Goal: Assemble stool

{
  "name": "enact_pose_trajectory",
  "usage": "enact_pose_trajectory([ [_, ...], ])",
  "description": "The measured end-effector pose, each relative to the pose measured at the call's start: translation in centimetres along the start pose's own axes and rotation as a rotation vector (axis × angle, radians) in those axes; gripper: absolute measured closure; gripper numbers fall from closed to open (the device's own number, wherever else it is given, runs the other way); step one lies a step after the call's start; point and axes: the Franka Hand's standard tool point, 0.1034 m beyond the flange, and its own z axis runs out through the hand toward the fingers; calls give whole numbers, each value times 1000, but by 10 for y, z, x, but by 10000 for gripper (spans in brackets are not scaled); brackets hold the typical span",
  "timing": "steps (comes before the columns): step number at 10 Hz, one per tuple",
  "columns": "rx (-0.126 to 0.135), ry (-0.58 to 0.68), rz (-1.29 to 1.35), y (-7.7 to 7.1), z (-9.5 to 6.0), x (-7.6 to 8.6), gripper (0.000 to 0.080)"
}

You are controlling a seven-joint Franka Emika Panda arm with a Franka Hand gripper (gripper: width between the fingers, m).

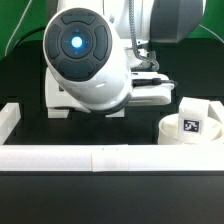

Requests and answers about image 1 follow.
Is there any white front fence wall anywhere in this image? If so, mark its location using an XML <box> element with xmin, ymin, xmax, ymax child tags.
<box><xmin>0</xmin><ymin>145</ymin><xmax>224</xmax><ymax>172</ymax></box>

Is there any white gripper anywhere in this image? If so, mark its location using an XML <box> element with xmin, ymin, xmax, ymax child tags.
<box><xmin>45</xmin><ymin>66</ymin><xmax>175</xmax><ymax>111</ymax></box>

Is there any white left fence wall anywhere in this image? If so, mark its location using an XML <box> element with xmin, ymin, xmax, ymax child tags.
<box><xmin>0</xmin><ymin>103</ymin><xmax>21</xmax><ymax>145</ymax></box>

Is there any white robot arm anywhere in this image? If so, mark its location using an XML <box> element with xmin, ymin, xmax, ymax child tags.
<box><xmin>43</xmin><ymin>0</ymin><xmax>206</xmax><ymax>118</ymax></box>

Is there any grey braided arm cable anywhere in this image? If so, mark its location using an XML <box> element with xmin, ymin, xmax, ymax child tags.
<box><xmin>128</xmin><ymin>0</ymin><xmax>179</xmax><ymax>89</ymax></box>

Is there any white cable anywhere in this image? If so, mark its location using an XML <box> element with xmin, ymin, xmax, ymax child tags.
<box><xmin>3</xmin><ymin>0</ymin><xmax>34</xmax><ymax>58</ymax></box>

